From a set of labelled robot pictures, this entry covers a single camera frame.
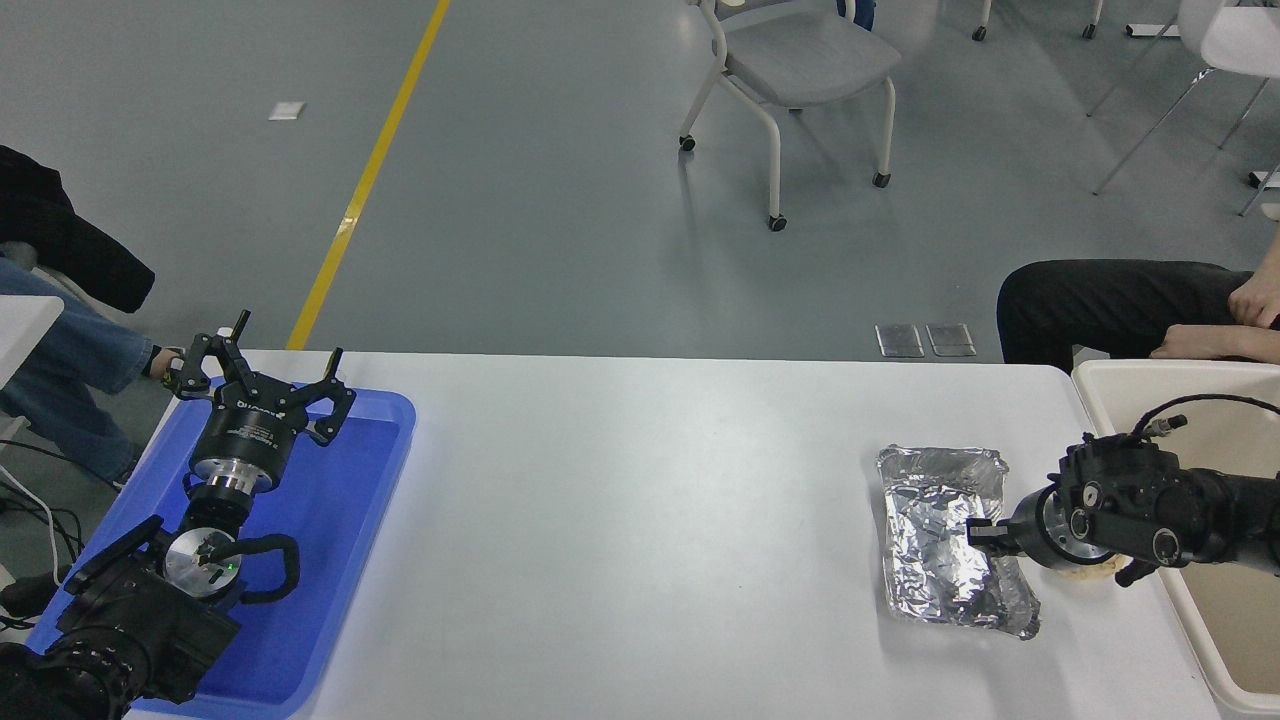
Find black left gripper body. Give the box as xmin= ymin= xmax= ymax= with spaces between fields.
xmin=190 ymin=375 xmax=307 ymax=475

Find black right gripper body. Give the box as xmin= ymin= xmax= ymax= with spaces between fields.
xmin=1008 ymin=488 xmax=1052 ymax=567

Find rectangular foil tray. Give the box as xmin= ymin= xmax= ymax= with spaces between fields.
xmin=877 ymin=445 xmax=1042 ymax=641

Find person's hand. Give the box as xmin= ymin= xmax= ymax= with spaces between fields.
xmin=1227 ymin=262 xmax=1280 ymax=332
xmin=1149 ymin=325 xmax=1280 ymax=364

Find crumpled tan paper ball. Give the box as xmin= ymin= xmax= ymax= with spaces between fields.
xmin=1048 ymin=558 xmax=1123 ymax=584

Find blue plastic tray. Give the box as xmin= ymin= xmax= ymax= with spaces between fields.
xmin=25 ymin=383 xmax=417 ymax=719

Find white side table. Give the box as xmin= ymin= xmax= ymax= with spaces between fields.
xmin=0 ymin=295 xmax=66 ymax=388

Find large pale bin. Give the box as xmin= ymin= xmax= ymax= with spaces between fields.
xmin=1072 ymin=358 xmax=1280 ymax=716

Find white wheeled chair legs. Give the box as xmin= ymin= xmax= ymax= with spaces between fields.
xmin=973 ymin=0 xmax=1102 ymax=42

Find grey seat wheeled chair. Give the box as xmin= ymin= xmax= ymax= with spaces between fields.
xmin=678 ymin=0 xmax=902 ymax=233

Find black floor cables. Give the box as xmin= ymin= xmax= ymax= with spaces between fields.
xmin=0 ymin=440 xmax=89 ymax=631

